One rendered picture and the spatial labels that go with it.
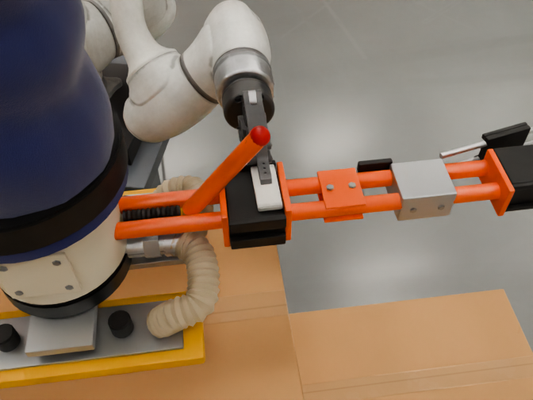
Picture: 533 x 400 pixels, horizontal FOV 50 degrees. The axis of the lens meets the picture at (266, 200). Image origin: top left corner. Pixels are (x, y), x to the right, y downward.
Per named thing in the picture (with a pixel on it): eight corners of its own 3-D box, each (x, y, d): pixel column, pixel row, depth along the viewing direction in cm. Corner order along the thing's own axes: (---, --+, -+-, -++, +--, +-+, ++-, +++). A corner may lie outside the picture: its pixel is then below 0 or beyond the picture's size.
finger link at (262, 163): (266, 155, 74) (266, 138, 72) (272, 183, 71) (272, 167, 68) (254, 155, 74) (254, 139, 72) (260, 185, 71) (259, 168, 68)
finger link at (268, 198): (274, 167, 74) (274, 163, 73) (282, 209, 69) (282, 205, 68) (251, 170, 73) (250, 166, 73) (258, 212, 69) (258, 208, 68)
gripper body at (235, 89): (271, 70, 83) (281, 113, 77) (270, 115, 89) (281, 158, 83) (219, 75, 82) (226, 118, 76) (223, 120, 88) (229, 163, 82)
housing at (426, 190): (397, 224, 73) (403, 201, 70) (383, 184, 78) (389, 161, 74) (450, 217, 74) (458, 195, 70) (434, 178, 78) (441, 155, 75)
